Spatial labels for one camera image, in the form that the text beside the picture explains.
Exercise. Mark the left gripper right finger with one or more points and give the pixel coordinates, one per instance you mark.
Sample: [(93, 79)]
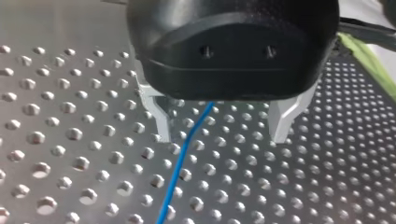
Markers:
[(282, 119)]

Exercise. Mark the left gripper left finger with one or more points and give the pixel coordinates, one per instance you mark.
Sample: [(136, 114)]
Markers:
[(156, 108)]

